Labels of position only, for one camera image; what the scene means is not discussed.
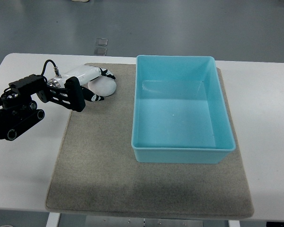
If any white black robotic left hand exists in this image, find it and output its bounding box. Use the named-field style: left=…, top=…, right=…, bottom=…
left=47, top=64, right=115, bottom=102

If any white round toy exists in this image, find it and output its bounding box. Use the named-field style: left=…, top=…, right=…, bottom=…
left=88, top=76, right=116, bottom=97

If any lower clear floor plate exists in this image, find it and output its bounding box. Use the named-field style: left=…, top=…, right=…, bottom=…
left=94, top=47, right=107, bottom=56

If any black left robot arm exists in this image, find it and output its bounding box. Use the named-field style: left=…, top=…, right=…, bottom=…
left=0, top=71, right=86, bottom=141

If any white table leg frame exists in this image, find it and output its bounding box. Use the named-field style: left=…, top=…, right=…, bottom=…
left=45, top=212, right=61, bottom=227

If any grey felt mat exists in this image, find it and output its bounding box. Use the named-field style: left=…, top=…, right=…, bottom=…
left=45, top=64, right=254, bottom=219

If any metal base plate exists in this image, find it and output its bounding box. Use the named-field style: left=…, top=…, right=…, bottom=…
left=84, top=216, right=204, bottom=227

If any upper clear floor plate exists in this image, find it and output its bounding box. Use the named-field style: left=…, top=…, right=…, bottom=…
left=95, top=38, right=108, bottom=46

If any clear floor plate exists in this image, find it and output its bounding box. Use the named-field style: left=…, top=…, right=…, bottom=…
left=94, top=47, right=107, bottom=56
left=95, top=38, right=108, bottom=46

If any blue plastic box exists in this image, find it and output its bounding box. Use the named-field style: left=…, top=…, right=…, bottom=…
left=132, top=55, right=236, bottom=164

